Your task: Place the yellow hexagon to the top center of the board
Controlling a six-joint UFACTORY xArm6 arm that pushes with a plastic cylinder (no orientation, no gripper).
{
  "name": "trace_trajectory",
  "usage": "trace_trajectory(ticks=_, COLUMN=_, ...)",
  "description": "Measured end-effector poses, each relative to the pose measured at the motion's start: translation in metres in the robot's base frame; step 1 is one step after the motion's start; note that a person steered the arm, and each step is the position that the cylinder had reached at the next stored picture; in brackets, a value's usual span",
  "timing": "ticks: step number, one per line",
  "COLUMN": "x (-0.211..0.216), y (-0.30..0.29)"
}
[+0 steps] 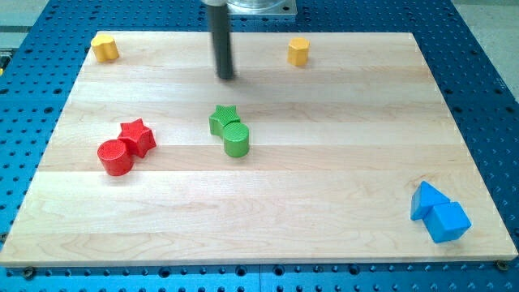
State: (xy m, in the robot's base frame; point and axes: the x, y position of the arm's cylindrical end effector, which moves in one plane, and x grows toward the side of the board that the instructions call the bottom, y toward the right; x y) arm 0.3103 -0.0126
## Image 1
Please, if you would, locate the yellow hexagon block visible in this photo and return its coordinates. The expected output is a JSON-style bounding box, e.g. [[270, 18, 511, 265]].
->
[[287, 37, 310, 67]]

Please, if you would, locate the silver robot base flange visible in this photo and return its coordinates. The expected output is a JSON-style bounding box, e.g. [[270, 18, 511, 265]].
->
[[227, 0, 298, 16]]

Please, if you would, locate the light wooden board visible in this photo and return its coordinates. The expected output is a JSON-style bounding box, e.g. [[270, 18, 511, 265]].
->
[[1, 32, 517, 267]]

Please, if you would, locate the green cylinder block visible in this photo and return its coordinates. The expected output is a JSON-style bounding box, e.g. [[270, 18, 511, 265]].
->
[[223, 122, 250, 157]]

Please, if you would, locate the green star block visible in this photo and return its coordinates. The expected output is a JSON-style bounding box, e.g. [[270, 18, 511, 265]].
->
[[208, 105, 241, 138]]

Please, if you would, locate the red star block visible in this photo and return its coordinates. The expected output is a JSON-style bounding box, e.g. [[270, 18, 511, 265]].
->
[[118, 118, 157, 158]]

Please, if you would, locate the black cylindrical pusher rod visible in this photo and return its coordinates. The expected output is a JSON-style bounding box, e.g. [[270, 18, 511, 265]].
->
[[204, 0, 234, 79]]

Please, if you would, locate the red cylinder block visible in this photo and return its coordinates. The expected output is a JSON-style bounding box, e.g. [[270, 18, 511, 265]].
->
[[97, 140, 134, 176]]

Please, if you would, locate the blue triangle block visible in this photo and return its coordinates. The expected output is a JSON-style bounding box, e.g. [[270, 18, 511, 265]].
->
[[410, 181, 450, 221]]

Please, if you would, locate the yellow heart block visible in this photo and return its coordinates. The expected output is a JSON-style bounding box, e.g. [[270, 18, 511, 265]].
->
[[91, 34, 119, 62]]

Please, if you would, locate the blue cube block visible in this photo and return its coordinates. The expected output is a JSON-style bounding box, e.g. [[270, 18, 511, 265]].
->
[[422, 202, 472, 243]]

